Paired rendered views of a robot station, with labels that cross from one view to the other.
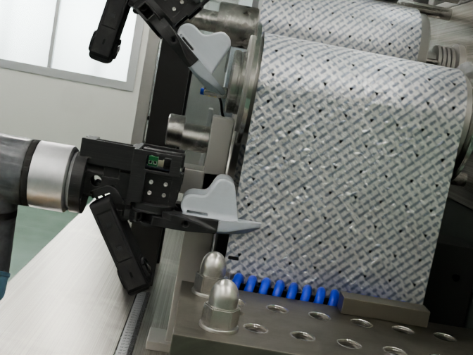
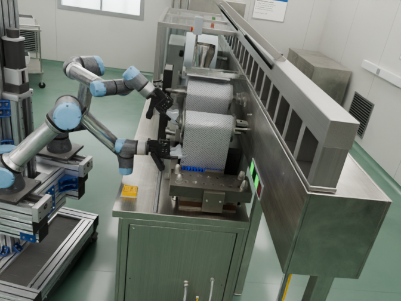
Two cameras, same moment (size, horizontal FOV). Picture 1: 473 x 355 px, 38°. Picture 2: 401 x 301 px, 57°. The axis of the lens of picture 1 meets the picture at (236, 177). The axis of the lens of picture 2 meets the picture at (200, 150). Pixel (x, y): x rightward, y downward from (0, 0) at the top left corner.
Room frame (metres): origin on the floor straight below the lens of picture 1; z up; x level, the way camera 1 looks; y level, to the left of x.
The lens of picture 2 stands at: (-0.92, -0.02, 1.94)
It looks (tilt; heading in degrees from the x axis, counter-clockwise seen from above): 26 degrees down; 357
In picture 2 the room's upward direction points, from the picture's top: 9 degrees clockwise
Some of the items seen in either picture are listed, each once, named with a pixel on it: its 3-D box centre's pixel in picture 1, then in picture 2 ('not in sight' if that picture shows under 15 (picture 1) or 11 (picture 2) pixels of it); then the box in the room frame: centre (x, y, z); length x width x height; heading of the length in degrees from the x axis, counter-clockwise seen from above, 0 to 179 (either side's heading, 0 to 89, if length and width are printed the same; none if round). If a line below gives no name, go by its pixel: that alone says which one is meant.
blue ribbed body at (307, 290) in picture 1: (322, 302); (201, 170); (0.75, -0.12, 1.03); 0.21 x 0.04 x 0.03; 93
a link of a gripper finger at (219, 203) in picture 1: (223, 205); (179, 152); (0.75, 0.01, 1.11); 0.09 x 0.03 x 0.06; 92
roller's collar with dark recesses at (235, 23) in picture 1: (236, 25); (181, 91); (1.07, 0.04, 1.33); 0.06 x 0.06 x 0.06; 3
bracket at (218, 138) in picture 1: (188, 232); (172, 153); (0.86, 0.05, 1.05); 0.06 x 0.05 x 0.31; 93
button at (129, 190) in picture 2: not in sight; (129, 190); (0.65, 0.23, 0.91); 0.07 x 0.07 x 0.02; 3
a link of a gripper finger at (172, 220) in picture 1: (178, 218); (169, 156); (0.74, 0.05, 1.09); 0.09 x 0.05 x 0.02; 92
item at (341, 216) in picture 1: (336, 224); (204, 154); (0.77, -0.12, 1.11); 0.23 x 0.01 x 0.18; 93
